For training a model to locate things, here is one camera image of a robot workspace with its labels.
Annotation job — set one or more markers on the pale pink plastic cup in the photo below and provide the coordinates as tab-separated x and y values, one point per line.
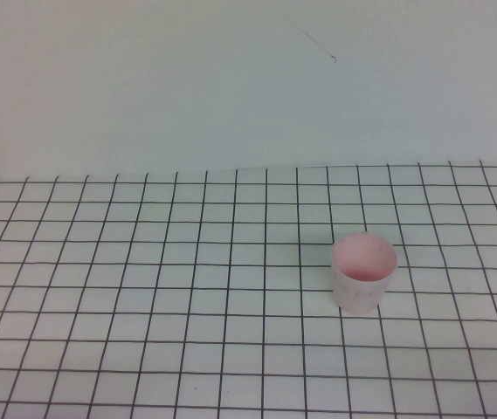
357	292

